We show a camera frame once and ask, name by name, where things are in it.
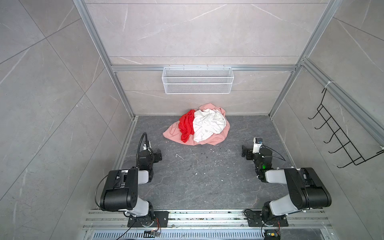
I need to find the red cloth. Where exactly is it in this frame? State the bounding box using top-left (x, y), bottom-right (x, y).
top-left (179, 109), bottom-right (196, 143)

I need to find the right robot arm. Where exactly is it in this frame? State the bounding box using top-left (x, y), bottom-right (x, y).
top-left (242, 145), bottom-right (332, 226)

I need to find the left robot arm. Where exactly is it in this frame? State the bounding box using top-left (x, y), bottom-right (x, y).
top-left (95, 150), bottom-right (162, 227)

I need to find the pink cloth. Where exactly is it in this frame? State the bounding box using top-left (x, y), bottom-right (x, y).
top-left (163, 103), bottom-right (230, 146)

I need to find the white cloth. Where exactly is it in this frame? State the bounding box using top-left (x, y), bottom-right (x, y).
top-left (193, 109), bottom-right (228, 143)

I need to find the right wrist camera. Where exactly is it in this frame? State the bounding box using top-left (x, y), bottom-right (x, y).
top-left (253, 138), bottom-right (263, 154)

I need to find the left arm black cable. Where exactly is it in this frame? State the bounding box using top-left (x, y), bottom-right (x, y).
top-left (135, 131), bottom-right (150, 169)

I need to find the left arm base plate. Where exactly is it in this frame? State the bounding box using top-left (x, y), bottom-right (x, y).
top-left (127, 211), bottom-right (170, 229)

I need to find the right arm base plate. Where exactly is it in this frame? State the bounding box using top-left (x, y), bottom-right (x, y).
top-left (243, 209), bottom-right (289, 228)

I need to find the white wire mesh basket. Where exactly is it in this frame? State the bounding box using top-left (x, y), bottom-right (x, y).
top-left (162, 67), bottom-right (234, 95)

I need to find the aluminium mounting rail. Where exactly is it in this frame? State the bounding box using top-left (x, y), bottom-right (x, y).
top-left (81, 209), bottom-right (332, 230)

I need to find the black wire hook rack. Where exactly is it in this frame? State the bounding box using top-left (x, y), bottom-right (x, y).
top-left (308, 88), bottom-right (384, 169)

